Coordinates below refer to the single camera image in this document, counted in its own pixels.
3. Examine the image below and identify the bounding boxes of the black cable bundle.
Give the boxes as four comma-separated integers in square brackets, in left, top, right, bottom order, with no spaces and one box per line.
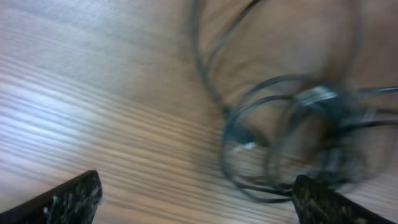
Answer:
[189,0,398,205]

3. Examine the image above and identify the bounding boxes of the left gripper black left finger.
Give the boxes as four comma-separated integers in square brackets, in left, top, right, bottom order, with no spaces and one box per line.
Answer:
[1,170,103,224]

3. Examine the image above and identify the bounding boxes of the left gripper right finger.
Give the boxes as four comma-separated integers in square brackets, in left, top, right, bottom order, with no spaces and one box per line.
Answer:
[292,175,393,224]

